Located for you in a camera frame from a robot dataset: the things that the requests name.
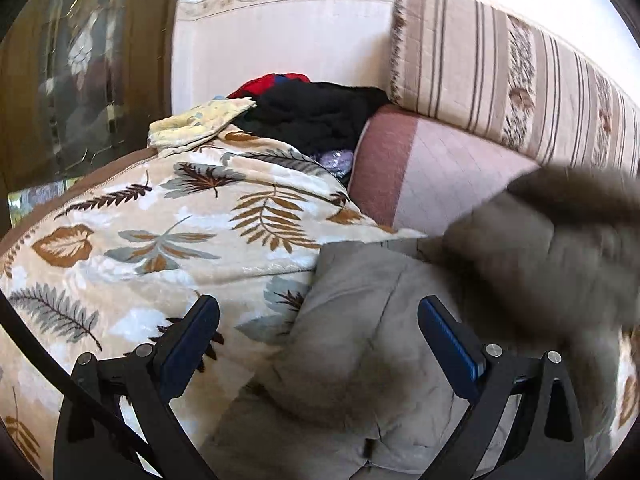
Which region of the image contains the black cable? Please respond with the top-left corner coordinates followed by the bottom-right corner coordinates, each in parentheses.
top-left (0, 290), bottom-right (161, 480)

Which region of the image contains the striped floral sofa back cushion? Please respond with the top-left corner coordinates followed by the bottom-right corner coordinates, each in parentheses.
top-left (389, 0), bottom-right (640, 176)

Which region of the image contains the small purple cloth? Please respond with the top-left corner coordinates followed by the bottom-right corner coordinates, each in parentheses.
top-left (317, 149), bottom-right (355, 178)

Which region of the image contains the grey quilted jacket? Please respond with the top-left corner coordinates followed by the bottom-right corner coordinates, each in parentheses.
top-left (200, 162), bottom-right (640, 480)

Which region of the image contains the pale yellow patterned cloth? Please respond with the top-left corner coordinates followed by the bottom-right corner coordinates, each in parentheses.
top-left (148, 96), bottom-right (257, 153)

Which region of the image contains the wooden stained glass door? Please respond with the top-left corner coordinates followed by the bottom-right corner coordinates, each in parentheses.
top-left (0, 0), bottom-right (183, 196)

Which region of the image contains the pink sofa seat cushion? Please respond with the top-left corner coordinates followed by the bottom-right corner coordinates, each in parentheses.
top-left (348, 105), bottom-right (543, 238)

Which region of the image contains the leaf print fleece blanket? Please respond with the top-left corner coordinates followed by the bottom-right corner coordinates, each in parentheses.
top-left (0, 127), bottom-right (640, 480)

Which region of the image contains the red garment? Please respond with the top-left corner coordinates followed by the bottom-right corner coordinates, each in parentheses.
top-left (227, 73), bottom-right (311, 100)

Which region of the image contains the black garment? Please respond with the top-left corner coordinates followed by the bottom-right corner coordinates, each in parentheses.
top-left (235, 80), bottom-right (391, 181)

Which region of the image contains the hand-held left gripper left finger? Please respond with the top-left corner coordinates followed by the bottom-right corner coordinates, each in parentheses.
top-left (52, 294), bottom-right (221, 480)

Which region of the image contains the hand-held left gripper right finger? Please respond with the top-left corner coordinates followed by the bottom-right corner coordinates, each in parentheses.
top-left (417, 295), bottom-right (586, 480)

